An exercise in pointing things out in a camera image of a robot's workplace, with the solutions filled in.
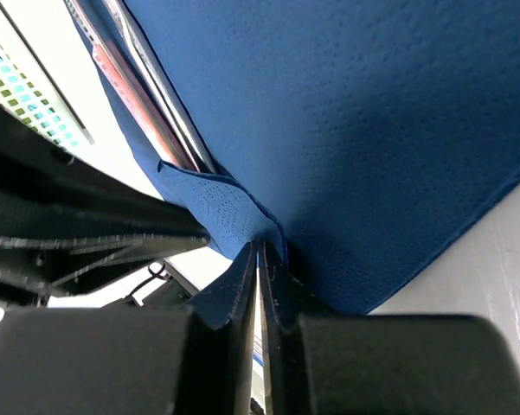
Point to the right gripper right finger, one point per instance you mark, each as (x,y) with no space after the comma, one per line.
(320,362)

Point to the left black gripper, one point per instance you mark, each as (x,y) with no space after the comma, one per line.
(67,229)

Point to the blue paper napkin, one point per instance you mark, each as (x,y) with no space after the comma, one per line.
(360,138)

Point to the large white plastic basket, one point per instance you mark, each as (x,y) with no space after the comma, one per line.
(29,94)

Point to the silver table knife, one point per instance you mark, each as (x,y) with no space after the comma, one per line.
(160,87)

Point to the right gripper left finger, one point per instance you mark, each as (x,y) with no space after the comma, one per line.
(192,359)

